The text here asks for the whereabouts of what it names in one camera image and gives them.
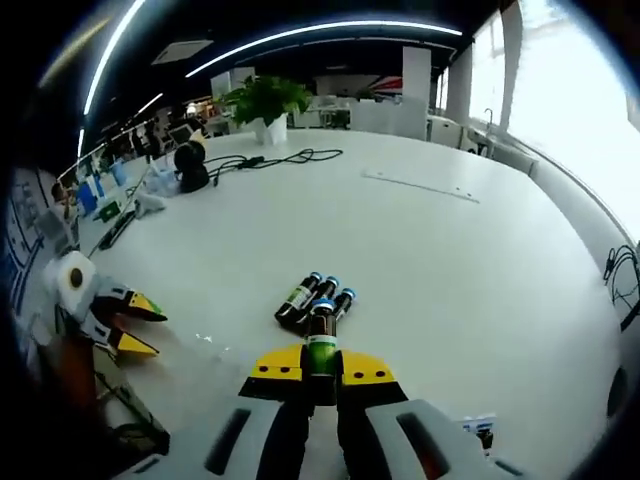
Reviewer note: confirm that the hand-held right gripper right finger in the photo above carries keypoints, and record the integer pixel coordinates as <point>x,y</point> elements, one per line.
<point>365,372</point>

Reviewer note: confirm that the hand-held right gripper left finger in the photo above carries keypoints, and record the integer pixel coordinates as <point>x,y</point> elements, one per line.
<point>277,370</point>

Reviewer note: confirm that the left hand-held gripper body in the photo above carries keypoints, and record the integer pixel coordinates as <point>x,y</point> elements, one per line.
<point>75,290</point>

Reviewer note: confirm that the dark medicine bottle blue cap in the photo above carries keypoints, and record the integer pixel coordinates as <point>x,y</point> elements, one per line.
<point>322,291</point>
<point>297,300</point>
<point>322,350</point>
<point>344,305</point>

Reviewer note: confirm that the green box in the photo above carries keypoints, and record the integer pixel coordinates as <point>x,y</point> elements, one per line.
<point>110,210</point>

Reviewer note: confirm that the blue box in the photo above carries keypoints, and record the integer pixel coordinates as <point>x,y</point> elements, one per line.
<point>91,194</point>

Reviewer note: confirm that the black flat bar device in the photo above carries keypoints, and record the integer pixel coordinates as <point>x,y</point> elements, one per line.
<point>117,230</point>

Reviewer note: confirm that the white crumpled cloth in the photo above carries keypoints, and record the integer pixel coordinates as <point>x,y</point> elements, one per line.
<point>150,204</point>

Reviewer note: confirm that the blue cup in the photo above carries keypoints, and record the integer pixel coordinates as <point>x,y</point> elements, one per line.
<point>119,175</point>

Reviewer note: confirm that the blue-white plastic pack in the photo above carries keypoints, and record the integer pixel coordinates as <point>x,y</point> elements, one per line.
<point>161,181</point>

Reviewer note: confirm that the person's dark clothing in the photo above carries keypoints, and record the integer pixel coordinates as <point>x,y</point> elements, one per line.
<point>50,450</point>

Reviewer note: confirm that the black round desk device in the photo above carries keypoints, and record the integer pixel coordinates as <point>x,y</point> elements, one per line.
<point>191,167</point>

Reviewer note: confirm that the green plant in white pot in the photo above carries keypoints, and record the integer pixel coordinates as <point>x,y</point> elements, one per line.
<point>267,107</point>

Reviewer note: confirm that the curved ceiling light strip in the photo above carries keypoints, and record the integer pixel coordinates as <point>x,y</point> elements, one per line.
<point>325,27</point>
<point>107,55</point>

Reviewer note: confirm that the white low cabinet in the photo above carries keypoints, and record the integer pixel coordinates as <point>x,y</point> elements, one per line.
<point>390,117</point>

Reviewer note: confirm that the grey sink counter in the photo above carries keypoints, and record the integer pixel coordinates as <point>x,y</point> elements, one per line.
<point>500,145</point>

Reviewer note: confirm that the metal faucet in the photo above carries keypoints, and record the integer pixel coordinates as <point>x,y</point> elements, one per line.
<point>488,120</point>

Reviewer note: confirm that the white square pillar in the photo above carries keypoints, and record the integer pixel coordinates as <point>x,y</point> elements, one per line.
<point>416,75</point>

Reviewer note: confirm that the red striped wall decoration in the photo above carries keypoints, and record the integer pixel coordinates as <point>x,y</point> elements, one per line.
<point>387,86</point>

